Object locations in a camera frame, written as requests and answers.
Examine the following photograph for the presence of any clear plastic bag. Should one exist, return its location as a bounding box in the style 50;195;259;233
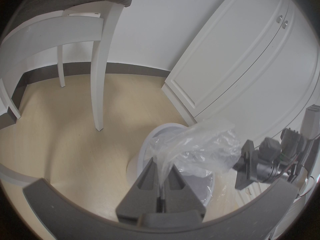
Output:
149;120;242;202

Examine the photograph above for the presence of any grey padded white chair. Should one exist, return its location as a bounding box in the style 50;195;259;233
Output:
0;0;133;187

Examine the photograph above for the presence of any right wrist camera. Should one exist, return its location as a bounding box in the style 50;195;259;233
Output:
259;137;282;161

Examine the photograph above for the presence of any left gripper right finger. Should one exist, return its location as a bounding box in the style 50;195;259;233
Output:
165;166;207;221

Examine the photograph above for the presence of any white trash bin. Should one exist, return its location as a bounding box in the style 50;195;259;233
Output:
126;123;216;207

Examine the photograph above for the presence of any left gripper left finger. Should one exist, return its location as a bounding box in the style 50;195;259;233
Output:
115;157;159;225

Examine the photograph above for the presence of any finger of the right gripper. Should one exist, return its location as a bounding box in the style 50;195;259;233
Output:
232;156;244;171

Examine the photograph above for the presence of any white wardrobe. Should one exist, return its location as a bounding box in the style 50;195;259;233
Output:
161;0;320;141

